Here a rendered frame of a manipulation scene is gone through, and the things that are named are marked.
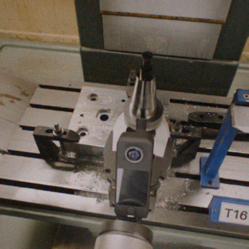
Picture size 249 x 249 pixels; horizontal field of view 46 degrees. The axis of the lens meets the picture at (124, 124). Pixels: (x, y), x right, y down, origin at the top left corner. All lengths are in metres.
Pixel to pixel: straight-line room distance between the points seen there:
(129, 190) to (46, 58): 1.48
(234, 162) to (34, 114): 0.68
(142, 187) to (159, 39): 0.90
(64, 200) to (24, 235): 0.34
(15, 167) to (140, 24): 0.69
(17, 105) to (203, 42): 0.86
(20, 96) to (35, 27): 0.53
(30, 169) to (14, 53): 1.09
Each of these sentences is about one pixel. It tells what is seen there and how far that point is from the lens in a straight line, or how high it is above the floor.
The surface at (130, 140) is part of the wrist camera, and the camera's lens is 0.35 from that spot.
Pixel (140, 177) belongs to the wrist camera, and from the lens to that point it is 0.37.
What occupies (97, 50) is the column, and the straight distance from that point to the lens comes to 1.32.
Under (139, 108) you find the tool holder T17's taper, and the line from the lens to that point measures 0.44.
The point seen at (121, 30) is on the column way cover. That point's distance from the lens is 1.21.
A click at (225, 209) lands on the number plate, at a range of 0.82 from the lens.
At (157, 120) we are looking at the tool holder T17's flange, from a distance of 0.45.
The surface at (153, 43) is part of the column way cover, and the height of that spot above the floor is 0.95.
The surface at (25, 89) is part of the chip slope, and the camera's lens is 1.49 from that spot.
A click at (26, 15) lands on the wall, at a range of 1.82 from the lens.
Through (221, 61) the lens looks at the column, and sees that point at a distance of 1.32.
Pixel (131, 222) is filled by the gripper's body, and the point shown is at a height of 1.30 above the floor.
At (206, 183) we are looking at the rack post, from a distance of 0.88.
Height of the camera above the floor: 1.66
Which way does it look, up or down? 51 degrees down
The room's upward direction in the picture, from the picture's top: straight up
